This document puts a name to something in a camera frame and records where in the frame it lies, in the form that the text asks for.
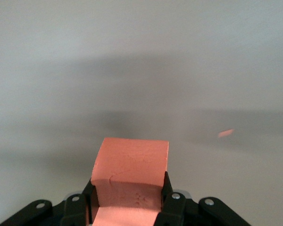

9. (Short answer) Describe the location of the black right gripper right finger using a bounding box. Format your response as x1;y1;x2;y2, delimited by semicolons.
154;171;187;226

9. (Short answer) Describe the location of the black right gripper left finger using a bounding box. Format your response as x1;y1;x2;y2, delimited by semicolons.
61;180;96;226

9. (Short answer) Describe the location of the orange foam block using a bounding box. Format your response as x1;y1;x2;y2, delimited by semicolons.
89;137;170;226

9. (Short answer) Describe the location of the tiny orange foam crumb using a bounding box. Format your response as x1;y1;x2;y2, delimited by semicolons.
218;129;235;138

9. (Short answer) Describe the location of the brown table cover mat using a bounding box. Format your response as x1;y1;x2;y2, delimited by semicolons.
0;0;283;226

